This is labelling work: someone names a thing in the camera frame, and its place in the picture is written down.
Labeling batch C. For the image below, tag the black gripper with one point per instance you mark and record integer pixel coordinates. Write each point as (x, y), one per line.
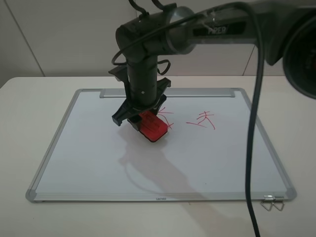
(143, 90)

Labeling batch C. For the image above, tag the red whiteboard eraser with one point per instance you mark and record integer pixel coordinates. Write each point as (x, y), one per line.
(152, 127)

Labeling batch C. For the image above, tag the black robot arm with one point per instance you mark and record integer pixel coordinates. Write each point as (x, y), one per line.
(281, 29)

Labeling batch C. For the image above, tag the white aluminium-framed whiteboard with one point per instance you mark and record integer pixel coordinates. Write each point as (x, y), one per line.
(201, 157)

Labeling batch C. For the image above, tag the grey marker tray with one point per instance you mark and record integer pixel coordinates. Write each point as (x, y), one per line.
(176, 92)

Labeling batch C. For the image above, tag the silver binder clip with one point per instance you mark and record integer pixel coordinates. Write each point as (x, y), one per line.
(269, 202)

